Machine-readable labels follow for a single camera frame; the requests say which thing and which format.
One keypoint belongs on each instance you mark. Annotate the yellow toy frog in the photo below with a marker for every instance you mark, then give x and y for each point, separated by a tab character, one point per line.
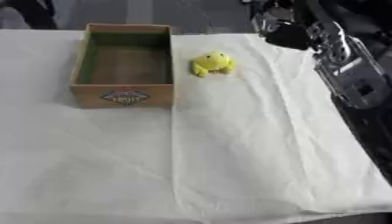
212	62

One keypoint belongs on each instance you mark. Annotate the tan cardboard box green inside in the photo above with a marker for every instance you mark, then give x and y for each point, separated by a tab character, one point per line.
127	70

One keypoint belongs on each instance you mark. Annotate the dark chair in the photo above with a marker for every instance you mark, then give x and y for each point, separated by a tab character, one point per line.
31	13

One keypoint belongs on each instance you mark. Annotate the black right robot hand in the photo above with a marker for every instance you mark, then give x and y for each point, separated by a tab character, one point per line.
286	33

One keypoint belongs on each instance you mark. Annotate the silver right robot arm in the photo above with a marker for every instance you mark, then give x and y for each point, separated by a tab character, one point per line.
349	73

